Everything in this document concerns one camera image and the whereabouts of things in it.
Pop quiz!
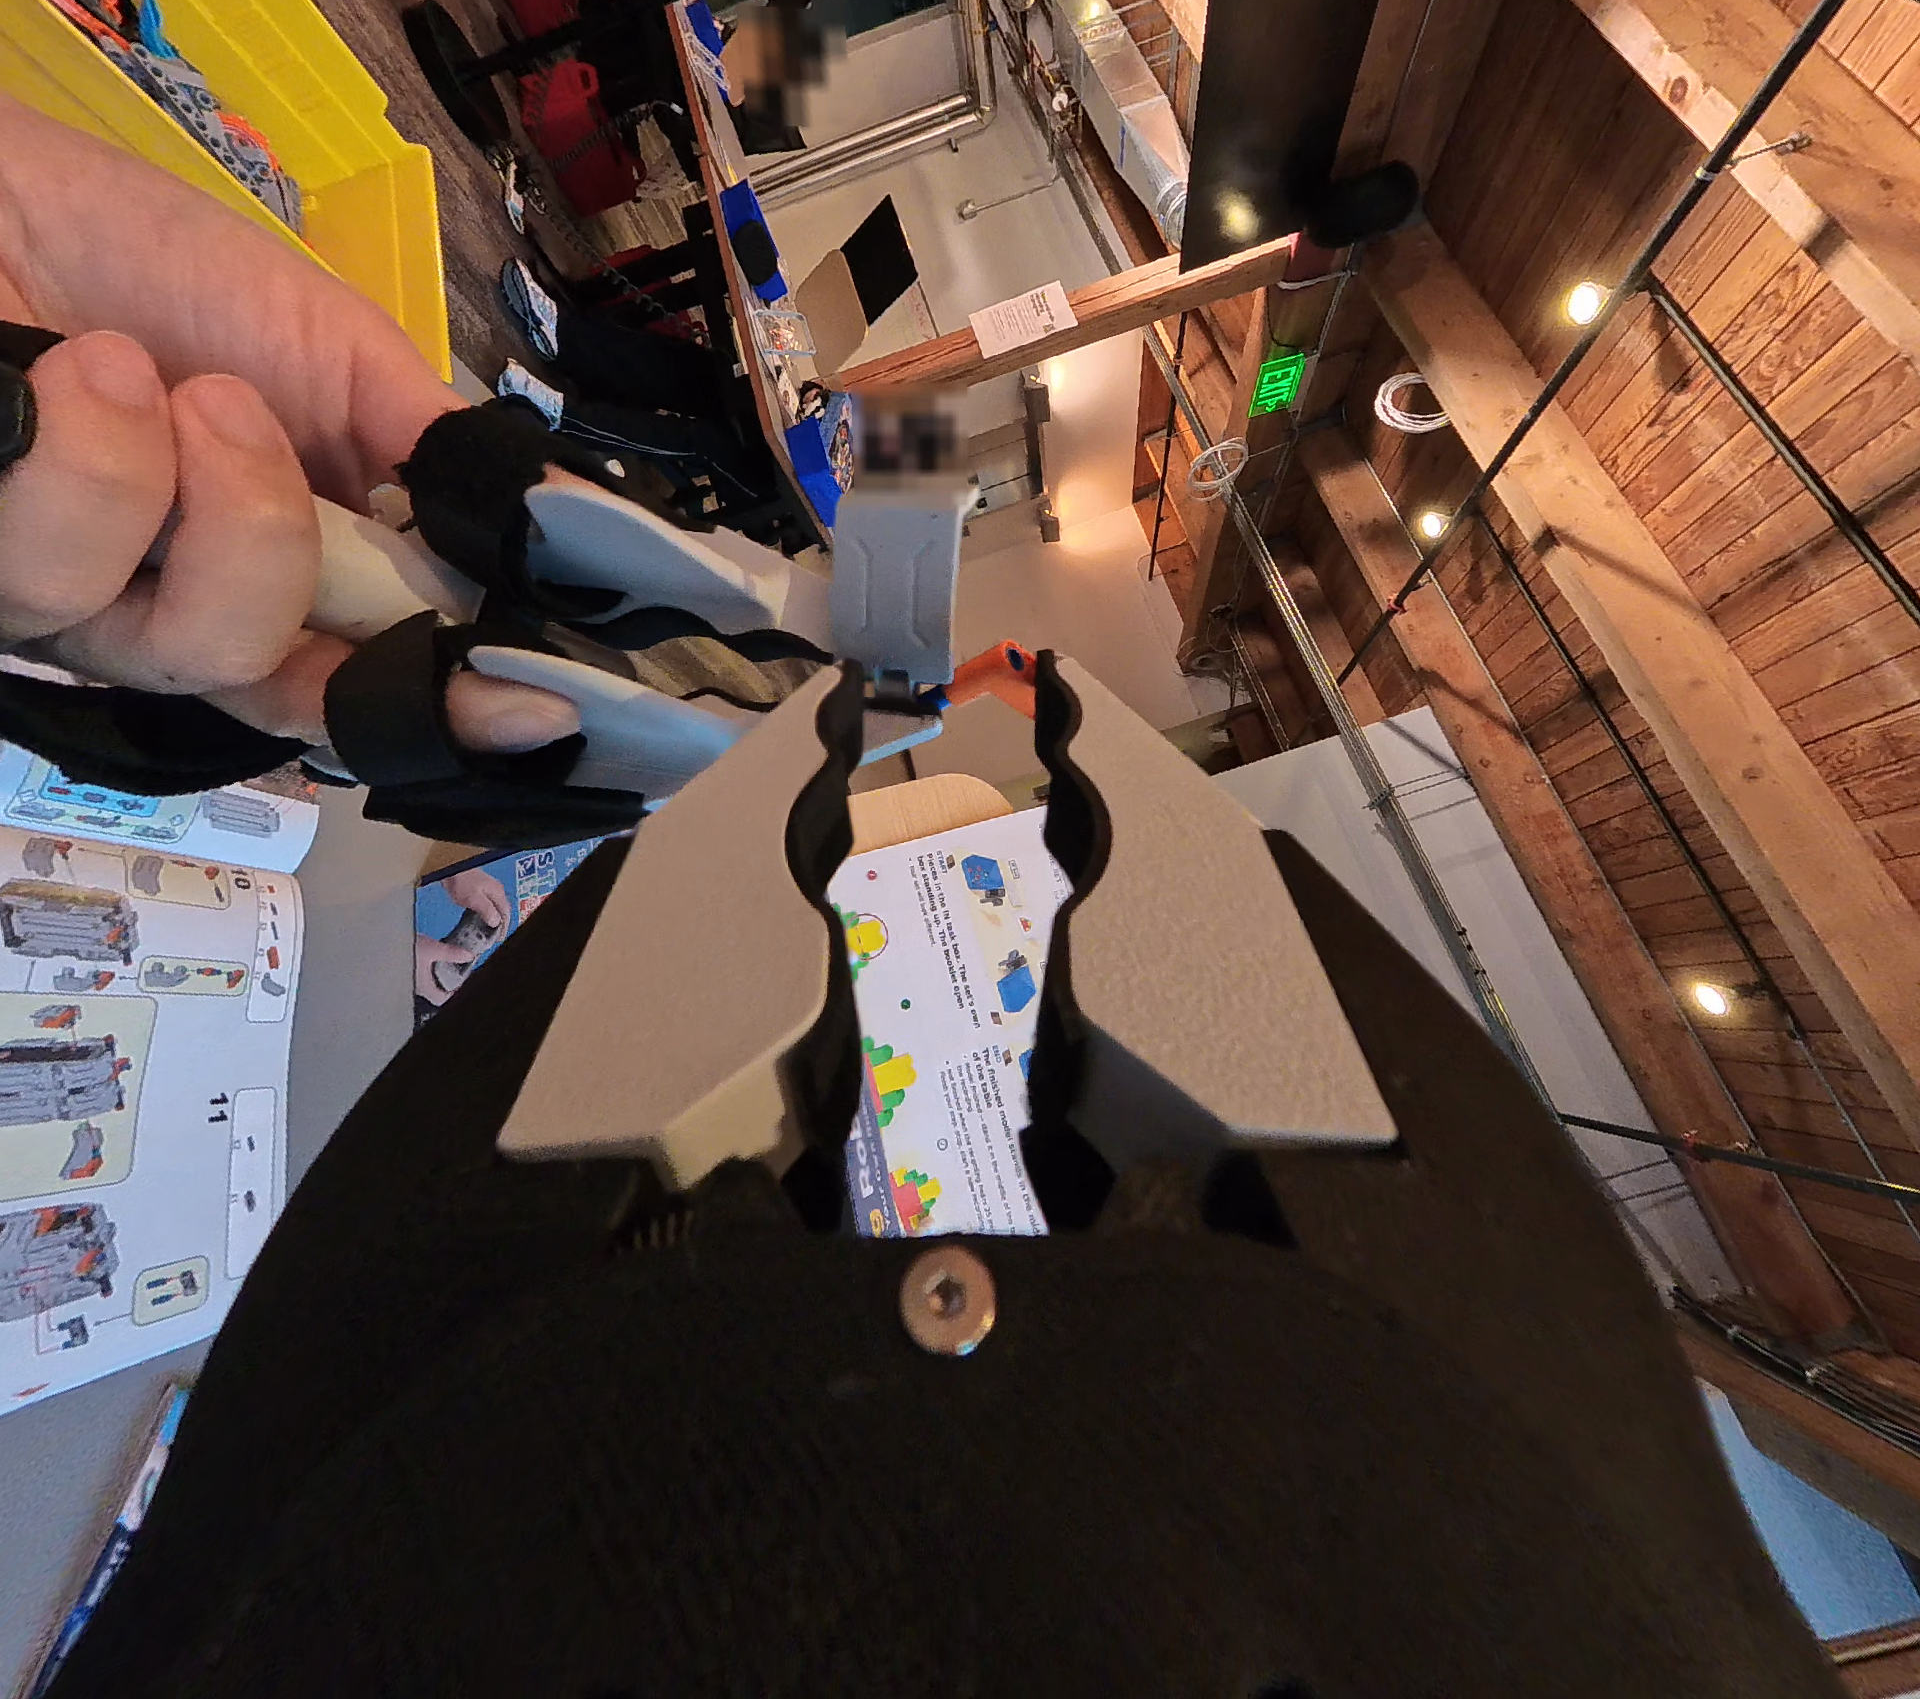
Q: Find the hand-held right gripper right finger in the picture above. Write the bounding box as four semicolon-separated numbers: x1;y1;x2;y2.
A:
1027;650;1403;1235

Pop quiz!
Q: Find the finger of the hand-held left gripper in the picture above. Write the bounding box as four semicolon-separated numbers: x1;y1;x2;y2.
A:
463;644;948;808
523;474;843;648

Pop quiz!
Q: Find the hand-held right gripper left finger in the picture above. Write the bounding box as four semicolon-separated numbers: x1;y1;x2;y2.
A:
494;664;872;1235

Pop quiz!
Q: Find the grey toy panel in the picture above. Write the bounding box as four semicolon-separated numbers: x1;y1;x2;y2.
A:
828;482;981;688

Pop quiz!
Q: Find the orange toy connector piece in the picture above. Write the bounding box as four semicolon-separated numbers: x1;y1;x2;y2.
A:
945;638;1041;714

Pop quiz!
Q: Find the person's left hand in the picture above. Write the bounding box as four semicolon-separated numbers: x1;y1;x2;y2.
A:
0;102;585;754

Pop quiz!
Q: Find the blue toy robot box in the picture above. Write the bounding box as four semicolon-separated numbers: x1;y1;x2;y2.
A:
413;834;607;1036

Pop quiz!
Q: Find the blue bin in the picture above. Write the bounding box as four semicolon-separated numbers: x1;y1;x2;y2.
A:
717;182;791;306
786;386;869;532

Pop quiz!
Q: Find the long wooden table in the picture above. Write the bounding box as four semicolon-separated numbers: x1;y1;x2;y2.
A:
601;0;846;532

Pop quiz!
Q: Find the printed paper sheet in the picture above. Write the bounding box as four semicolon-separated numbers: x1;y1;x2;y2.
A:
828;806;1071;1239

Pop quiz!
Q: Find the wood and black chair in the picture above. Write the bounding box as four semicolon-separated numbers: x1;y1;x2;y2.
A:
795;196;925;374

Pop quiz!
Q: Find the white paper notice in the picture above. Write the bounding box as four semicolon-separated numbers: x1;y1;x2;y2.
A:
971;282;1080;360

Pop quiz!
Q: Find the pile of toy building parts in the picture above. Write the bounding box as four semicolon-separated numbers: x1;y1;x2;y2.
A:
0;0;306;238

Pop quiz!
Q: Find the yellow plastic bin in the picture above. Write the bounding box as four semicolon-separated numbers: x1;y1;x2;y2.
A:
0;0;456;382

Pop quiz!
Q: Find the open instruction booklet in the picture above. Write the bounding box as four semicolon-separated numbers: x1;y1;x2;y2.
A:
0;740;325;1419

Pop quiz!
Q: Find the silver pipe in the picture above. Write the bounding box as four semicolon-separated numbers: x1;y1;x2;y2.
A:
751;0;1005;198

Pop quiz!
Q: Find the blue flat packet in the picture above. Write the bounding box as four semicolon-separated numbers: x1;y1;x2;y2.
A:
26;1381;192;1699

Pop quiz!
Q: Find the black hanging panel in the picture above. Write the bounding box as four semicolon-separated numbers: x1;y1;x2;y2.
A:
1177;0;1447;276

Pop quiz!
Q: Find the wooden post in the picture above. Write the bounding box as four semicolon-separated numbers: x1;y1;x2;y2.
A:
840;236;1297;396

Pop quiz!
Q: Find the silver air duct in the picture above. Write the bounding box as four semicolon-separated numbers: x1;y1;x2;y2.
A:
1034;0;1195;250

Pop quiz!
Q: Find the bundle of ceiling cables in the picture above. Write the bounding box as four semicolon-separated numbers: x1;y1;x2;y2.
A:
1668;1283;1920;1401

